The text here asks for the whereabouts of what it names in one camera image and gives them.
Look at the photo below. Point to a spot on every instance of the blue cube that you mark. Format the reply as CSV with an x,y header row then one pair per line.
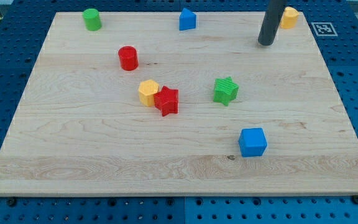
x,y
252,142

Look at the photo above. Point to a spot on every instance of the red star block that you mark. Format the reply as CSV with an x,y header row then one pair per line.
x,y
166,100

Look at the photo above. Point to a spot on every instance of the yellow hexagon block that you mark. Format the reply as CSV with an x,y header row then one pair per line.
x,y
146,91

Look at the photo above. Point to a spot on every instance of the green star block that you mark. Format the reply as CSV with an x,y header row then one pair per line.
x,y
225,90

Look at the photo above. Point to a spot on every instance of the wooden board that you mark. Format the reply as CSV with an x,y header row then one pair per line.
x,y
80,129

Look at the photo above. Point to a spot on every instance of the red cylinder block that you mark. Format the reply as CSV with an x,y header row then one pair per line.
x,y
128,58

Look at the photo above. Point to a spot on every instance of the blue triangle block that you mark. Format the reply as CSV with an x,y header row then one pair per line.
x,y
187,19

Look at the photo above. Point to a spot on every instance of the green cylinder block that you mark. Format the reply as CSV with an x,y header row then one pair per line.
x,y
92,19

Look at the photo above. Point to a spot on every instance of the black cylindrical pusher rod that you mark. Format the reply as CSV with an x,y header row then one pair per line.
x,y
271,22

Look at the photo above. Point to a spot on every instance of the yellow rounded block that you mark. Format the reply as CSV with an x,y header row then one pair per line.
x,y
289,18

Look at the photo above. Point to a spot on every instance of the white fiducial marker tag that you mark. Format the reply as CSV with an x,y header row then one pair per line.
x,y
324,29

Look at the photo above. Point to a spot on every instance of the black bolt left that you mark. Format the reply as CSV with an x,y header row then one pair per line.
x,y
11,202

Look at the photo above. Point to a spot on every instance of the black bolt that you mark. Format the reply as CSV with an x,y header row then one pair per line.
x,y
354,199
11,202

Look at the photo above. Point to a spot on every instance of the black bolt right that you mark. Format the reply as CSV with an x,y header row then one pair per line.
x,y
354,199

